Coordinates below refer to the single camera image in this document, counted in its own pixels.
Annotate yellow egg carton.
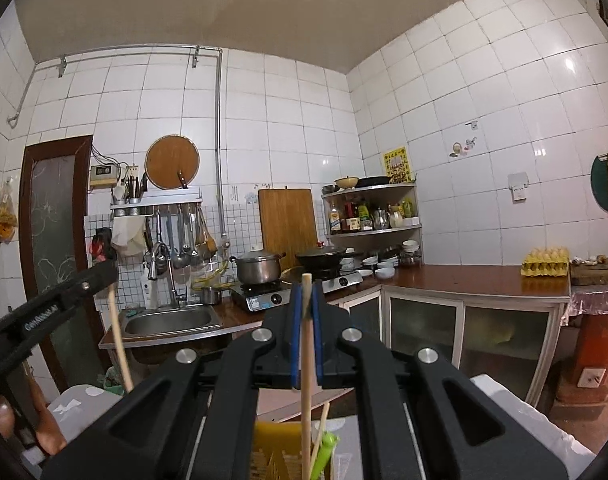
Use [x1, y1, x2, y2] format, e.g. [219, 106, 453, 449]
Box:
[520, 245, 570, 278]

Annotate thick wooden chopping block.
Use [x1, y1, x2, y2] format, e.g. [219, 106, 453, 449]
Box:
[569, 254, 608, 286]

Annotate metal corner shelf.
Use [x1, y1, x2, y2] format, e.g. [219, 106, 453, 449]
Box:
[321, 182, 424, 239]

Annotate grey wall pipe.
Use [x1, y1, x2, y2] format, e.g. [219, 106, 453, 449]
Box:
[7, 45, 231, 252]

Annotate red and black hanging item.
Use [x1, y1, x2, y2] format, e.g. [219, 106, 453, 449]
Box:
[91, 227, 118, 264]

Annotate grey polar bear tablecloth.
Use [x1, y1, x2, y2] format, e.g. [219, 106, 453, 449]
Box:
[19, 372, 598, 480]

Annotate glass jar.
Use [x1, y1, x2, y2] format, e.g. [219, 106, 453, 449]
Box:
[398, 240, 424, 267]

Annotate wooden door with frosted glass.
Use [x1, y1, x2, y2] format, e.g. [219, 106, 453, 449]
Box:
[19, 134, 116, 394]

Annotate white wall socket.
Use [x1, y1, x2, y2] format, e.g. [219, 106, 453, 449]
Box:
[507, 171, 530, 204]

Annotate row of condiment bottles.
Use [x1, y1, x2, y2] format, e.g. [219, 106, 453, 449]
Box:
[327, 197, 418, 235]

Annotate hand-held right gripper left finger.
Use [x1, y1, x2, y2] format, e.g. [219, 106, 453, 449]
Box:
[40, 279, 305, 480]

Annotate metal wall utensil rack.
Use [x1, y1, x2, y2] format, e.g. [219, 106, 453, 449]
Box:
[108, 192, 204, 219]

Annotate steel kitchen sink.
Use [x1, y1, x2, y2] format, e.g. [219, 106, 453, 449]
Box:
[98, 304, 235, 350]

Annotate beige wall control box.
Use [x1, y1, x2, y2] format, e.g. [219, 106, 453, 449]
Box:
[88, 163, 120, 190]

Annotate white soap bottle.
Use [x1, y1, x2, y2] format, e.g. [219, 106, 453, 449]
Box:
[141, 262, 159, 310]

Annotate black wok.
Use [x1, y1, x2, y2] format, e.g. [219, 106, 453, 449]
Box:
[294, 242, 348, 271]

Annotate green-handled metal fork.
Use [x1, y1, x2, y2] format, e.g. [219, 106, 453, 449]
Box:
[311, 432, 341, 480]

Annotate chrome faucet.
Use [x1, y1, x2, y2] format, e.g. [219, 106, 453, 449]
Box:
[147, 241, 188, 310]

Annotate wall stickers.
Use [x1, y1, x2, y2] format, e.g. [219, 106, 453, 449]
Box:
[448, 134, 480, 159]

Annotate group of white bowls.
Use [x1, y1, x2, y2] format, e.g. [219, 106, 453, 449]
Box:
[341, 252, 400, 281]

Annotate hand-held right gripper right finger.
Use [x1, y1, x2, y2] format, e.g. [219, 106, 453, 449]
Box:
[310, 280, 568, 480]

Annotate white hanging cloth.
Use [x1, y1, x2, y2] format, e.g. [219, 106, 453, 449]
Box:
[111, 217, 148, 259]

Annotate kitchen counter cabinet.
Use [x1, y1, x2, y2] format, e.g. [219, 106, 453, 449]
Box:
[324, 264, 573, 407]

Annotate red stand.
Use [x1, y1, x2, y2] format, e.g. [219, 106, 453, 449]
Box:
[558, 309, 608, 404]

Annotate yellow plastic bag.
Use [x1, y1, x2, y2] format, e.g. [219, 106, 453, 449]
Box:
[0, 179, 19, 244]

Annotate cutlery cups with knives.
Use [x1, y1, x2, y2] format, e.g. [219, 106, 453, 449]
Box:
[112, 172, 150, 201]

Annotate green round board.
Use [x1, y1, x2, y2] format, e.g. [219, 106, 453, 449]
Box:
[590, 152, 608, 213]

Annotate yellow wall poster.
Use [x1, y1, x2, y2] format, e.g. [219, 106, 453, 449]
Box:
[381, 146, 413, 185]

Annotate steel cooking pot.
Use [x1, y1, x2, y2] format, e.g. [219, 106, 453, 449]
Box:
[228, 251, 288, 285]

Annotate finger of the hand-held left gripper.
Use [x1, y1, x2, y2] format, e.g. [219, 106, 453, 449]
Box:
[0, 259, 121, 399]

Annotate rectangular wooden cutting board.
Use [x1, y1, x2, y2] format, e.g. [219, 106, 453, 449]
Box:
[257, 187, 319, 261]

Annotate row of hanging kitchen utensils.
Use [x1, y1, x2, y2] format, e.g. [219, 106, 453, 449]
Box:
[143, 204, 219, 269]

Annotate yellow slotted utensil holder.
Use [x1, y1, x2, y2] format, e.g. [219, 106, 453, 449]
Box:
[251, 419, 335, 480]

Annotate clear plastic cover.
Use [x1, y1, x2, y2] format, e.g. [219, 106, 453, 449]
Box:
[563, 283, 608, 329]

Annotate person's left hand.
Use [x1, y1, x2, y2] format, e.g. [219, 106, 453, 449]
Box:
[0, 370, 69, 456]

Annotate round wooden board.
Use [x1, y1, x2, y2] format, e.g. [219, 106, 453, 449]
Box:
[144, 133, 201, 192]

